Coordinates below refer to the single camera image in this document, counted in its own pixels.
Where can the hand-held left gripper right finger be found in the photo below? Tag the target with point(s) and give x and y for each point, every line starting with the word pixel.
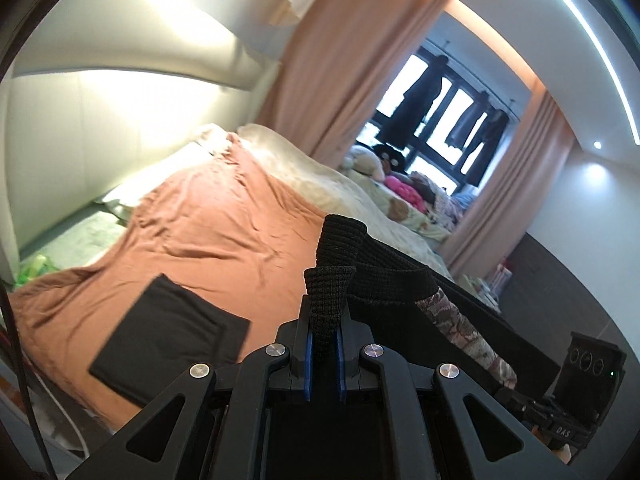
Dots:
pixel 342 367

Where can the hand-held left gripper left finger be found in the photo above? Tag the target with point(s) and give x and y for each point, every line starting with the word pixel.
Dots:
pixel 308 367

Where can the black shirt with floral trim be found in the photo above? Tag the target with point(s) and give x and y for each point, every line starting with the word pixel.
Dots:
pixel 390 280

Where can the person's right hand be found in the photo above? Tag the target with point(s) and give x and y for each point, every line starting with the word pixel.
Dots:
pixel 565 455

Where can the striped gift bag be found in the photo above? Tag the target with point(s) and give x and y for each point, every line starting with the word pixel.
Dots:
pixel 502 277

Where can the white storage box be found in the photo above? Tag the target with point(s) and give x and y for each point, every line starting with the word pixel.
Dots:
pixel 480 292

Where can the folded black cloth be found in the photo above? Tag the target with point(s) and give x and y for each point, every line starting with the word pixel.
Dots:
pixel 160 332

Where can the pale floral quilt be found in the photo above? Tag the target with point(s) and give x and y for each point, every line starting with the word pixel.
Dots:
pixel 405 210

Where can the orange bed sheet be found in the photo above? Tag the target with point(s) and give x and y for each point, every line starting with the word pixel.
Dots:
pixel 210 220

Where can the cream duvet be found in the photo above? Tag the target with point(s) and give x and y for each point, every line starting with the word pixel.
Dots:
pixel 310 180

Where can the pink cloth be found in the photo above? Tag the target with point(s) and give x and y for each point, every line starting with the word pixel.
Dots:
pixel 402 190

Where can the cream plush toy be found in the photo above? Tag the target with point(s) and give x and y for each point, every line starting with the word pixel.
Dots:
pixel 362 162

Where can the black plush toy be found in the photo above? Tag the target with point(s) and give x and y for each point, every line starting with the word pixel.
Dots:
pixel 392 156

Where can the peach curtain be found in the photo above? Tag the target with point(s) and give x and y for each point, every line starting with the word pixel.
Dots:
pixel 515 175
pixel 350 60

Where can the black framed window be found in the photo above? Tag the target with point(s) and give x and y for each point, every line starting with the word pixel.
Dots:
pixel 435 145

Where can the white pillow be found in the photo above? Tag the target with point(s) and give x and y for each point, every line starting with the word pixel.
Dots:
pixel 150 180

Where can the hanging black garment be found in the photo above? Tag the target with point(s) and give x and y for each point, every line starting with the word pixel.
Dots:
pixel 487 150

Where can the hanging grey garment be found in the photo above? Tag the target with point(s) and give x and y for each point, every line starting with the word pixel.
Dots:
pixel 467 122

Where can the hanging dark coat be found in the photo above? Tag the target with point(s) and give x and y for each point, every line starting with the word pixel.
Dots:
pixel 417 95

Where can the green plastic bag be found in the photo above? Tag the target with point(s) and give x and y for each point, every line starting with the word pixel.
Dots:
pixel 35 270

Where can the ceiling light strip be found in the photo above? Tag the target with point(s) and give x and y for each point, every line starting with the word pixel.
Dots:
pixel 600 45

